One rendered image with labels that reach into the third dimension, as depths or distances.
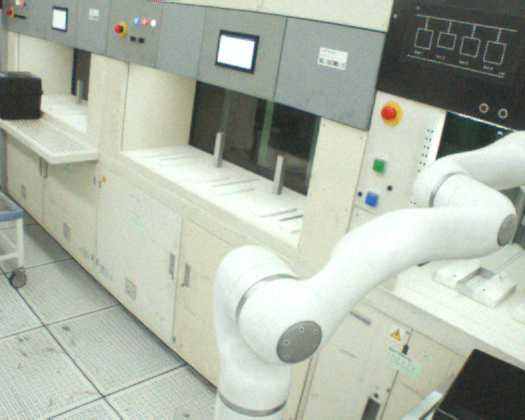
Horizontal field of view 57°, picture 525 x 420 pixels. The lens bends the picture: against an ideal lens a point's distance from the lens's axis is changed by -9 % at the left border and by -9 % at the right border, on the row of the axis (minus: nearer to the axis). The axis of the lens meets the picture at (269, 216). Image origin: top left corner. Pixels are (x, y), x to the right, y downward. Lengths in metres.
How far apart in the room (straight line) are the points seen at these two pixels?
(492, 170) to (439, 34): 0.50
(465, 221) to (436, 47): 0.63
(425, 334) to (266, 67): 0.95
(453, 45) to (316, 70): 0.44
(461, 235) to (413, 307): 0.65
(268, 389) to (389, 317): 0.76
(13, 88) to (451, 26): 2.54
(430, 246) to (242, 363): 0.35
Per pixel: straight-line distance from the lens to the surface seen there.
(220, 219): 1.93
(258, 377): 0.82
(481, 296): 1.59
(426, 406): 1.28
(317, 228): 1.60
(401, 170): 1.41
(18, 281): 2.99
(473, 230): 0.84
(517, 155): 0.96
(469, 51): 1.32
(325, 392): 1.79
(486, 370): 1.24
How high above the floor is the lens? 1.52
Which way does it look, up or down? 21 degrees down
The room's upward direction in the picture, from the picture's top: 10 degrees clockwise
